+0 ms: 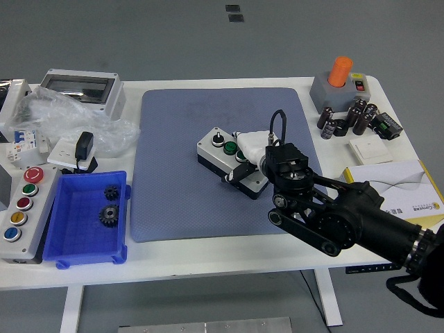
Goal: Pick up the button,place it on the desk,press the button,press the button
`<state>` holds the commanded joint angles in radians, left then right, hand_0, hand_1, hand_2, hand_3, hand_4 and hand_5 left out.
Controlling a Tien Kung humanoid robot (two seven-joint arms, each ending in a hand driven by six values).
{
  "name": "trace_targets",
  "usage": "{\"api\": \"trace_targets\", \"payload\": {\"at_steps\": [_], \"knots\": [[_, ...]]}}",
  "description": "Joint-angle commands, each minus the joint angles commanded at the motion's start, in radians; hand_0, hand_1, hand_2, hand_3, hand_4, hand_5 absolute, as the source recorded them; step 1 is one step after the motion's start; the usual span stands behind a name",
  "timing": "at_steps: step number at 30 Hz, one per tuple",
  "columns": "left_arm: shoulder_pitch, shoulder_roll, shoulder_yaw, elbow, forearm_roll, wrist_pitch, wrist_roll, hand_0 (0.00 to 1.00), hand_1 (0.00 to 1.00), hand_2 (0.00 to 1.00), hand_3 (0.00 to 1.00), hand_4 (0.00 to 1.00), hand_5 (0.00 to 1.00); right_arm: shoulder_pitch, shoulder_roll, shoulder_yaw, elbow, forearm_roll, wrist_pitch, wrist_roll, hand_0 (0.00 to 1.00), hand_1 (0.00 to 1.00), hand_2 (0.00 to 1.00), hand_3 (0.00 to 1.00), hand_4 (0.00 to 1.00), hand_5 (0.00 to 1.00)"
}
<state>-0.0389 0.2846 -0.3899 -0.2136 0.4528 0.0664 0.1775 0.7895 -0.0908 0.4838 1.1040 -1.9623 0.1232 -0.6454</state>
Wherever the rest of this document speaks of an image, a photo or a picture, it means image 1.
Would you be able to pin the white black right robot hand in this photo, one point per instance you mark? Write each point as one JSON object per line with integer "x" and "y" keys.
{"x": 251, "y": 144}

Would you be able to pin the grey four-button control box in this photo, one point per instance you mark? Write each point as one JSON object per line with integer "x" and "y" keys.
{"x": 212, "y": 148}

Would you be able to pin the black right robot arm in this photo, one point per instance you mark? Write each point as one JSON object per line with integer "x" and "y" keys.
{"x": 350, "y": 215}

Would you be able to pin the grey five-button control box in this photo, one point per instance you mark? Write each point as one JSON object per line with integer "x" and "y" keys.
{"x": 38, "y": 208}

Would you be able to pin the dark cylindrical capacitor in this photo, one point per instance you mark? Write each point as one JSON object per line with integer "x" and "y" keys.
{"x": 329, "y": 129}
{"x": 327, "y": 117}
{"x": 371, "y": 110}
{"x": 361, "y": 124}
{"x": 360, "y": 104}
{"x": 354, "y": 116}

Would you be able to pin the blue-grey table mat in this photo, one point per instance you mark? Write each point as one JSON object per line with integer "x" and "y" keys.
{"x": 173, "y": 121}

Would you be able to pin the orange cylinder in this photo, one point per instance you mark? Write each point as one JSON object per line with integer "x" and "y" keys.
{"x": 340, "y": 71}

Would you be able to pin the dark floor plate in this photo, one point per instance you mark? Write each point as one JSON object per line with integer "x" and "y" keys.
{"x": 236, "y": 18}
{"x": 232, "y": 8}

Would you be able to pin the black module with green terminals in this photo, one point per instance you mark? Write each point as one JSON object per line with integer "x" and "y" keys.
{"x": 385, "y": 125}

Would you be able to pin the small black gear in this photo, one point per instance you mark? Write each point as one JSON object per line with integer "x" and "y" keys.
{"x": 112, "y": 193}

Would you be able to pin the yellow white cardboard box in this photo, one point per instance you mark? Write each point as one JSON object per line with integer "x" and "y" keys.
{"x": 399, "y": 177}

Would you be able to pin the large black gear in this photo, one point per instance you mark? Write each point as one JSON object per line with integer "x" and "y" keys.
{"x": 109, "y": 216}

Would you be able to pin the black power adapter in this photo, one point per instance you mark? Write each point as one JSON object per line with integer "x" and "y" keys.
{"x": 84, "y": 144}

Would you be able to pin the black table control panel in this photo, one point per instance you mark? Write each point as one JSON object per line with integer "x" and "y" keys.
{"x": 364, "y": 268}

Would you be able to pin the white table leg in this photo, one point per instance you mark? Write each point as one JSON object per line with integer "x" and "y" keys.
{"x": 71, "y": 308}
{"x": 329, "y": 298}

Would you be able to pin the clear plastic bag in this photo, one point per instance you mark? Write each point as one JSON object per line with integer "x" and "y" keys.
{"x": 69, "y": 111}

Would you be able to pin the grey metal plate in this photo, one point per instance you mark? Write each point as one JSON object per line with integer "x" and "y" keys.
{"x": 208, "y": 326}

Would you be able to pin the blue plastic bin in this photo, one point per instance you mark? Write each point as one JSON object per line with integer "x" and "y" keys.
{"x": 76, "y": 236}

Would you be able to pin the white circuit breaker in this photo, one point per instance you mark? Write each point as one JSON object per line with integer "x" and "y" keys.
{"x": 26, "y": 138}

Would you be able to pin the white orange-labelled breaker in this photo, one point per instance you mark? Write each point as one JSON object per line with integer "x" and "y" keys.
{"x": 17, "y": 154}

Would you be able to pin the grey switch base box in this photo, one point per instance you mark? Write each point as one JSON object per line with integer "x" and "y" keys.
{"x": 333, "y": 97}

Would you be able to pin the white wall switch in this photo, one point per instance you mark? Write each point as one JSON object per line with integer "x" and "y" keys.
{"x": 370, "y": 149}

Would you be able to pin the grey enclosure with clear lid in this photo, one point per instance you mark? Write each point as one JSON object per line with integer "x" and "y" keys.
{"x": 79, "y": 88}

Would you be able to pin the white wall socket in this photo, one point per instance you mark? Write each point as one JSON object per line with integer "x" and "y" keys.
{"x": 60, "y": 152}

